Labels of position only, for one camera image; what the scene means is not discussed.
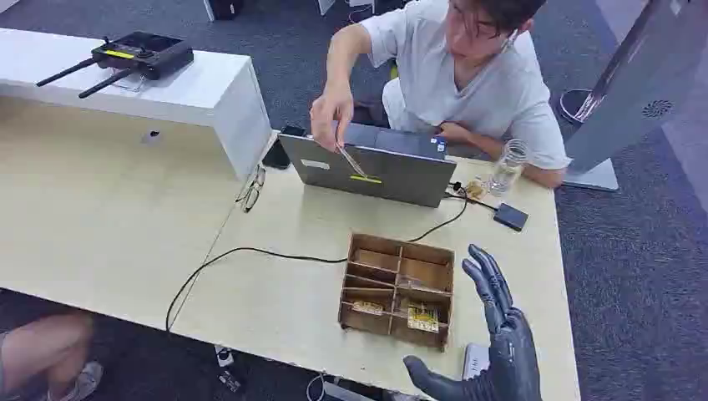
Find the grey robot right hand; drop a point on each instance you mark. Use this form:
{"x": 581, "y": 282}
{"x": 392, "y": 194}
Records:
{"x": 511, "y": 354}

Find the person's right hand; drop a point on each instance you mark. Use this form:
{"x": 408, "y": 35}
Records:
{"x": 330, "y": 113}

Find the thin card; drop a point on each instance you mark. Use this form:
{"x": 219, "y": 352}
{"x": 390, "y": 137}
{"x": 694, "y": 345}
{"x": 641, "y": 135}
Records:
{"x": 352, "y": 162}

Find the white power strip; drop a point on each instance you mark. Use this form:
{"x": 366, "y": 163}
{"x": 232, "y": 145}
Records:
{"x": 475, "y": 361}

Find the black phone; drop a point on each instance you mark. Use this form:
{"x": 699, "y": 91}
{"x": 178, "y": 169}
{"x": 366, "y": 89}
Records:
{"x": 275, "y": 155}

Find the grey laptop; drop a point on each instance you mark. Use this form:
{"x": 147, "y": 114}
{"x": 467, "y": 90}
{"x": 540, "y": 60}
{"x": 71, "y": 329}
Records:
{"x": 381, "y": 174}

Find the black-rimmed eyeglasses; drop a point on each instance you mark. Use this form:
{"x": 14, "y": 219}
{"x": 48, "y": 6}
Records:
{"x": 253, "y": 191}

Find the wooden compartment box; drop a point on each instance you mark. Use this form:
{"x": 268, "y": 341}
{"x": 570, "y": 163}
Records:
{"x": 381, "y": 321}

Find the small black box device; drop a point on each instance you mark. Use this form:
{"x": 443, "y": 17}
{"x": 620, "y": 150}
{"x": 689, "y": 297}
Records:
{"x": 510, "y": 216}

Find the person in pale shirt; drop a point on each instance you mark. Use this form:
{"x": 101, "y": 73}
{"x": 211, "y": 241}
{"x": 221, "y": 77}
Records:
{"x": 470, "y": 83}

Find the black box on floor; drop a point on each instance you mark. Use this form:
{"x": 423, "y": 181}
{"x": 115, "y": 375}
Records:
{"x": 224, "y": 8}

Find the white desk riser shelf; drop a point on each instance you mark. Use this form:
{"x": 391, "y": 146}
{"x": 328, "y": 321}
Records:
{"x": 182, "y": 83}

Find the small yellow printed card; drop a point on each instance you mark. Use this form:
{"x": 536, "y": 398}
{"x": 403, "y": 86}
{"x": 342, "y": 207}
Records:
{"x": 367, "y": 308}

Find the crumpled clear snack wrapper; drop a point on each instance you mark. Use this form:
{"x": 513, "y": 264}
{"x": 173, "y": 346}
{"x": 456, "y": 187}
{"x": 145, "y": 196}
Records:
{"x": 475, "y": 189}

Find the clear glass jar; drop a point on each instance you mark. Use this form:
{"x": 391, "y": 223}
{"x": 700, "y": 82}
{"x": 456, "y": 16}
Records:
{"x": 506, "y": 169}

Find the black remote controller with antennas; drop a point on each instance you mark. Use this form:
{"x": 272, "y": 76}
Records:
{"x": 146, "y": 52}

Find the round dark bin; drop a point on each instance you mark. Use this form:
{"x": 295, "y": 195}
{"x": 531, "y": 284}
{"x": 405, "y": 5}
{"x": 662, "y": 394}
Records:
{"x": 572, "y": 105}

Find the grey standing kiosk panel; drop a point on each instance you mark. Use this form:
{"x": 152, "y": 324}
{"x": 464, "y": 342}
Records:
{"x": 636, "y": 83}

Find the seated person's leg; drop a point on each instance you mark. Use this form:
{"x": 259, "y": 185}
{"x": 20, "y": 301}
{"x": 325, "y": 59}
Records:
{"x": 47, "y": 346}

